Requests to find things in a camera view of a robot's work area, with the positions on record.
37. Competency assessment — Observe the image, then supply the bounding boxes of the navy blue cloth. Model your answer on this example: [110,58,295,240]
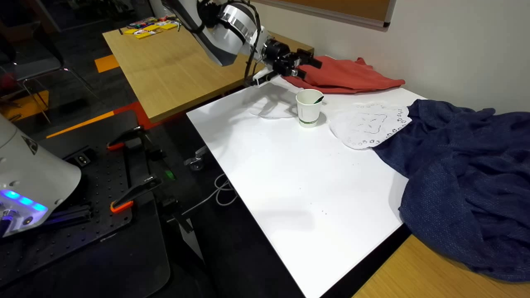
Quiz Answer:
[376,99,530,281]

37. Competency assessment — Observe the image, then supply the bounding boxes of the orange cloth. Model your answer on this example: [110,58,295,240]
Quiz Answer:
[287,56,405,94]

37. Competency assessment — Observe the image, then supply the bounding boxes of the white cable on floor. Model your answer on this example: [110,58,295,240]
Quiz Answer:
[181,173,239,216]

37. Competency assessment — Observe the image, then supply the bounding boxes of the white paper doily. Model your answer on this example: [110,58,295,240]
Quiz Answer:
[328,104,413,150]

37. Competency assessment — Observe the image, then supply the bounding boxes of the orange black bar clamp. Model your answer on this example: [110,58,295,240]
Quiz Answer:
[110,175,161,215]

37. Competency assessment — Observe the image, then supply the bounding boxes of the yellow items on desk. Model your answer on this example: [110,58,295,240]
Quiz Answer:
[120,19,179,39]

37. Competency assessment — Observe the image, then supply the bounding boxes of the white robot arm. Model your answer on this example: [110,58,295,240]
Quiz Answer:
[163,0,322,84]

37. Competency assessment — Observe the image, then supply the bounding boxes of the white paper cup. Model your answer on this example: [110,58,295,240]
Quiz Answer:
[295,89,323,124]

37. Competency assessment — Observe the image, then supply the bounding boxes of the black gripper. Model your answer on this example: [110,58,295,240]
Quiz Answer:
[262,38,322,79]

